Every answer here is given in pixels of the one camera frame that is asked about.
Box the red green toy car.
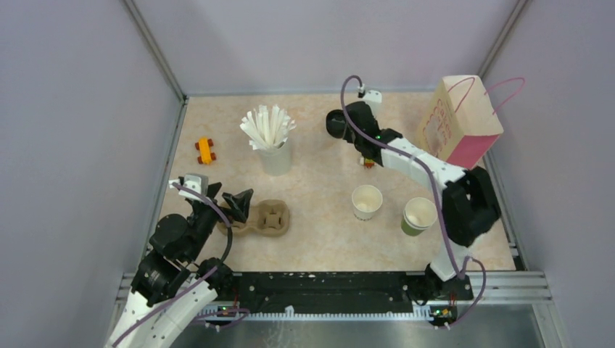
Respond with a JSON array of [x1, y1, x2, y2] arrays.
[[360, 157, 376, 169]]

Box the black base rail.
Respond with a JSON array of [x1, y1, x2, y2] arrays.
[[218, 271, 474, 314]]

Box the white paper coffee cup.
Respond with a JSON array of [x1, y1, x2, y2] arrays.
[[351, 185, 384, 221]]

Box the beige pink cake bag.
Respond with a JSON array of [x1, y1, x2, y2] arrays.
[[415, 75, 526, 169]]

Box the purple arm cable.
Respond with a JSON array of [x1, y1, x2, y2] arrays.
[[112, 182, 251, 347], [339, 75, 487, 330]]

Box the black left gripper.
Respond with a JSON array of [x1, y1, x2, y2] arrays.
[[185, 181, 253, 261]]

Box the white straw holder cup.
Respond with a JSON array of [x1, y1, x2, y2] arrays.
[[256, 141, 292, 176]]

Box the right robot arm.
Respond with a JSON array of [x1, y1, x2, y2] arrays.
[[341, 101, 502, 299]]

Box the brown cardboard cup carrier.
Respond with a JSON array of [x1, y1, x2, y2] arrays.
[[229, 199, 290, 238]]

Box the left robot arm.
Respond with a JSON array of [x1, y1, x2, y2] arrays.
[[105, 174, 254, 347]]

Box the white wrapped straws bundle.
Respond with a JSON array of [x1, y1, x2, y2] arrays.
[[239, 104, 296, 151]]

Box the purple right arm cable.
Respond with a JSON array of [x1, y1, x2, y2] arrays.
[[339, 75, 487, 330]]

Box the orange red toy car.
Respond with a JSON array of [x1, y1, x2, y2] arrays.
[[194, 137, 217, 165]]

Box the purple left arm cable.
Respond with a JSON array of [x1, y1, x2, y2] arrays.
[[112, 182, 251, 347]]

